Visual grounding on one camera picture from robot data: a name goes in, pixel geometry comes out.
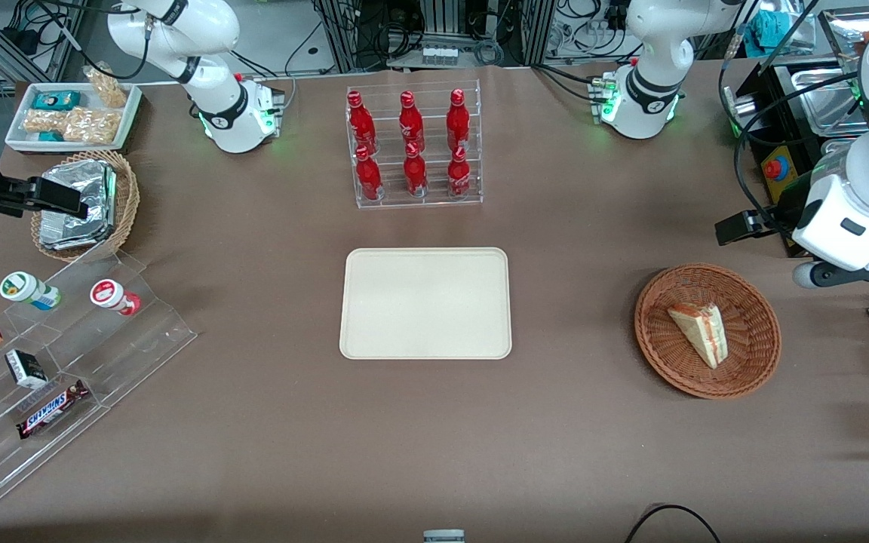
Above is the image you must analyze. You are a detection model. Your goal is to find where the tan wicker basket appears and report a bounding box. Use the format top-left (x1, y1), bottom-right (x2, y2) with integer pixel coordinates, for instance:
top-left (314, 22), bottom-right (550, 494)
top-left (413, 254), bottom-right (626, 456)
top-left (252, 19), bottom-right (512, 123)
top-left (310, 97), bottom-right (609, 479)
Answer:
top-left (30, 149), bottom-right (141, 263)

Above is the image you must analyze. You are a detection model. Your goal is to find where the clear acrylic stepped shelf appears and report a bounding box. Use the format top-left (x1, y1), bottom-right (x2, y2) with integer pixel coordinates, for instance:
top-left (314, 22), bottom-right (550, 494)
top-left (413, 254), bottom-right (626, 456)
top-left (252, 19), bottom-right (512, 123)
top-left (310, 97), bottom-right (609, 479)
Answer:
top-left (0, 249), bottom-right (198, 514)

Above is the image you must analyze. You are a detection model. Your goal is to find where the brown snickers bar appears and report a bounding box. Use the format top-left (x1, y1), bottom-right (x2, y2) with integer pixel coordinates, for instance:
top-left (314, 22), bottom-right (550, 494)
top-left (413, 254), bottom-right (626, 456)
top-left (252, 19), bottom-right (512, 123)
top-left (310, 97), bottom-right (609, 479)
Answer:
top-left (16, 379), bottom-right (91, 440)

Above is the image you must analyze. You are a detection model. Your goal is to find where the triangular sandwich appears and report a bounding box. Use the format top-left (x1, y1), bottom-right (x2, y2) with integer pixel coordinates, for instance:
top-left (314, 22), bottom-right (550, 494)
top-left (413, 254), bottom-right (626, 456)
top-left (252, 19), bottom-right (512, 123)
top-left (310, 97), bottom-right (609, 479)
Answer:
top-left (666, 302), bottom-right (729, 370)

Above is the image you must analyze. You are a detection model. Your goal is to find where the white rectangular snack tray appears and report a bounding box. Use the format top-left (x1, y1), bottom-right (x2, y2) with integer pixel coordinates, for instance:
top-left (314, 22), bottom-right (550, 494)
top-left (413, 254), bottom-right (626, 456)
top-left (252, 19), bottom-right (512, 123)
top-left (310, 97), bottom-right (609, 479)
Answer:
top-left (5, 81), bottom-right (143, 155)

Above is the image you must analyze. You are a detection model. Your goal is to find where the black floor cable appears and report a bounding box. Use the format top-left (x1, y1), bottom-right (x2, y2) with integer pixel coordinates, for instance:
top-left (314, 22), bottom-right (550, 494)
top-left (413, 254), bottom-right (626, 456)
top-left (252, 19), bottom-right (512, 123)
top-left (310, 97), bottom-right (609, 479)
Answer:
top-left (625, 504), bottom-right (721, 543)

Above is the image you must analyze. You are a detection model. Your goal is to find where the clear acrylic bottle rack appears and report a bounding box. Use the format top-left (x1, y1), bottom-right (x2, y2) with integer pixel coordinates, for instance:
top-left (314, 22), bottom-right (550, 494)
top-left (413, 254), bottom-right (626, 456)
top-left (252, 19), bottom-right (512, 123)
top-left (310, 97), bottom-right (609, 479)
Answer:
top-left (345, 79), bottom-right (484, 211)

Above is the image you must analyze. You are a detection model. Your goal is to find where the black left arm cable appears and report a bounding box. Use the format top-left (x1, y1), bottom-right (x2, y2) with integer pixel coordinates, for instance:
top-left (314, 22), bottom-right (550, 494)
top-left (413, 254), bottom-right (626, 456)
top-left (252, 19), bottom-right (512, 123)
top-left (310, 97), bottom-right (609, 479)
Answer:
top-left (719, 0), bottom-right (869, 229)

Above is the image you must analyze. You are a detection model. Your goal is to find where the beige plastic tray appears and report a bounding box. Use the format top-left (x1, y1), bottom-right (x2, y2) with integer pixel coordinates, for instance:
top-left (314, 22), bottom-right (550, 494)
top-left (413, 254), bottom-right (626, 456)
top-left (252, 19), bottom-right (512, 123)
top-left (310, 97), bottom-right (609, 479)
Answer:
top-left (339, 247), bottom-right (513, 360)

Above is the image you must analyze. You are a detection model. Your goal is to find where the silver foil packet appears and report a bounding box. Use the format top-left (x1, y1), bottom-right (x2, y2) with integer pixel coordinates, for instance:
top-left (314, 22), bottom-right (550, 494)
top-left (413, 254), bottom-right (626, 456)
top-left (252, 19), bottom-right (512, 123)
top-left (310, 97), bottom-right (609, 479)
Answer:
top-left (38, 160), bottom-right (118, 251)

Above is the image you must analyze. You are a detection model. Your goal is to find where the brown wicker basket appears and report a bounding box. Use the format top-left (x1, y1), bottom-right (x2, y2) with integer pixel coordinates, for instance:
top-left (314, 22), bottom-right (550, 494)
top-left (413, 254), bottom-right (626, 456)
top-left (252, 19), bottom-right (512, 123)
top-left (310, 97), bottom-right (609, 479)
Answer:
top-left (634, 262), bottom-right (782, 399)

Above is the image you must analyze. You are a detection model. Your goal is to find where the clear peanut snack bag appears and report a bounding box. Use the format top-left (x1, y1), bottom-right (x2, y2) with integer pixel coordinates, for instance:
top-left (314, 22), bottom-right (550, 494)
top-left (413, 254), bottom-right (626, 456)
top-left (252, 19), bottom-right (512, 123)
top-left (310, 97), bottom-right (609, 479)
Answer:
top-left (83, 63), bottom-right (128, 109)
top-left (63, 106), bottom-right (121, 145)
top-left (23, 109), bottom-right (66, 136)

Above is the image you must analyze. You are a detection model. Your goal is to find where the red soda bottle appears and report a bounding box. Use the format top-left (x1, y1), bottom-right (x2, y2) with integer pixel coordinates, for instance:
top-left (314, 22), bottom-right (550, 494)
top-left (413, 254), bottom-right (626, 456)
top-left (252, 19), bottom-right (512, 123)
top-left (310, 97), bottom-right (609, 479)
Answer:
top-left (398, 90), bottom-right (427, 153)
top-left (447, 146), bottom-right (474, 199)
top-left (403, 142), bottom-right (430, 199)
top-left (347, 90), bottom-right (377, 156)
top-left (355, 146), bottom-right (385, 202)
top-left (446, 88), bottom-right (472, 152)

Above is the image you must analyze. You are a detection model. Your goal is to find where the red cap yogurt bottle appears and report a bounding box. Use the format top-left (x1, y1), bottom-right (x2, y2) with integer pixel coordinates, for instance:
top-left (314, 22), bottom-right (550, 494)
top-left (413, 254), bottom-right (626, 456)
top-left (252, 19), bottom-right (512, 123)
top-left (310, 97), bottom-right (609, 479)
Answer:
top-left (90, 278), bottom-right (143, 317)

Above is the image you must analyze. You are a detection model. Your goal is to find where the green cap yogurt bottle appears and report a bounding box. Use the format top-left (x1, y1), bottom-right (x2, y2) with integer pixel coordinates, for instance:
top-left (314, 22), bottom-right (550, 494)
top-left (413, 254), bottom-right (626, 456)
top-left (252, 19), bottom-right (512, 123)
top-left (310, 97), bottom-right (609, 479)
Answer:
top-left (0, 271), bottom-right (62, 311)

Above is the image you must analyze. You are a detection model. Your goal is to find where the black food warmer appliance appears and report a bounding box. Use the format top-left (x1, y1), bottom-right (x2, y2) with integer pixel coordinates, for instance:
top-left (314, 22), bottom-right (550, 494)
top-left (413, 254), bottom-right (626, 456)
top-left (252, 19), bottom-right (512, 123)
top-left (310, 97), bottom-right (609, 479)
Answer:
top-left (723, 8), bottom-right (869, 259)

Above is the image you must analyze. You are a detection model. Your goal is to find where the teal cloth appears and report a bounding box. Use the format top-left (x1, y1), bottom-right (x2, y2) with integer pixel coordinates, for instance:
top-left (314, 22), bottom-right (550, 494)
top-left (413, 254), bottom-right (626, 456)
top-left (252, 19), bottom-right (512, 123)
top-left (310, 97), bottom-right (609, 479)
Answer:
top-left (750, 11), bottom-right (810, 51)

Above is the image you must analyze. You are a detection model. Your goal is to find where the steel food pan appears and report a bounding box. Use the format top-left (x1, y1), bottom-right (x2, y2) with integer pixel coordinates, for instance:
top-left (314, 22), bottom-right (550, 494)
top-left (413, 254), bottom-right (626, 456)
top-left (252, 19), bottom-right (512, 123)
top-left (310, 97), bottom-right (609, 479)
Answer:
top-left (790, 66), bottom-right (867, 138)

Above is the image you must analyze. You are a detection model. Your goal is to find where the small black white box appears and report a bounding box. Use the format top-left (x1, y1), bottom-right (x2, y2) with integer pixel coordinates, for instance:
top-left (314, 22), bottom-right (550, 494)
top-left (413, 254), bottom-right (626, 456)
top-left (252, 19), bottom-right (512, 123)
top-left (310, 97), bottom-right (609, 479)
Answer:
top-left (5, 349), bottom-right (49, 391)

